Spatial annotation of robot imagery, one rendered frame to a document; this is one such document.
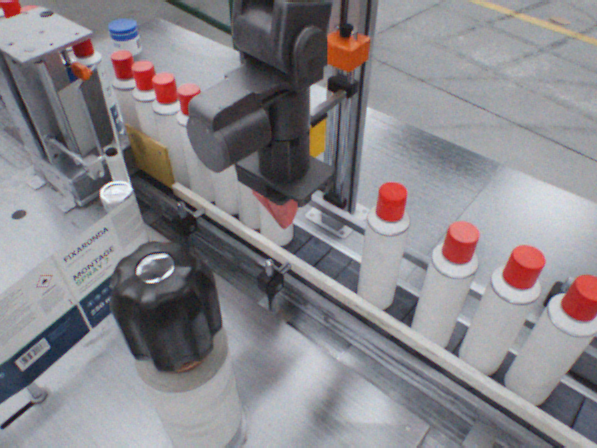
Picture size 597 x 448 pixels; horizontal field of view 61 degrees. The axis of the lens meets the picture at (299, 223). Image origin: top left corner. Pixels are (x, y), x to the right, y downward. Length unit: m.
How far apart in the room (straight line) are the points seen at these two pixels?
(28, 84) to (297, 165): 0.46
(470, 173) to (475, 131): 1.62
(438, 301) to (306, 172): 0.21
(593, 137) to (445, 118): 0.70
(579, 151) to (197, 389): 2.43
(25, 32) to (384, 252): 0.59
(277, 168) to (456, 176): 0.55
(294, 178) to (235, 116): 0.12
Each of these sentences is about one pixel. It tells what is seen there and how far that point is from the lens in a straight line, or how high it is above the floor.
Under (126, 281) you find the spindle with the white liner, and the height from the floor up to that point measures 1.18.
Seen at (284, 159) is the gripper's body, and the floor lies 1.14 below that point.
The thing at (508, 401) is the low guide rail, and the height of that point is 0.91.
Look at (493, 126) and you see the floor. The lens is 2.73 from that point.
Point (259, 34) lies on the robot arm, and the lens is 0.47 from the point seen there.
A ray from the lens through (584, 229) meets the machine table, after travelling 1.02.
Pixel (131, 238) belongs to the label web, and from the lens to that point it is 0.67.
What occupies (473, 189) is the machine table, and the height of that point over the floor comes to 0.83.
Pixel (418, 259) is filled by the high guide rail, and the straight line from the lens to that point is 0.69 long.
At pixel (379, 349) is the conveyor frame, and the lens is 0.72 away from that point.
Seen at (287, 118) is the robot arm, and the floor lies 1.19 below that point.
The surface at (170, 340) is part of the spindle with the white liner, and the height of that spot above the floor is 1.14.
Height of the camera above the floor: 1.48
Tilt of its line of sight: 46 degrees down
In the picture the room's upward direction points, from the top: straight up
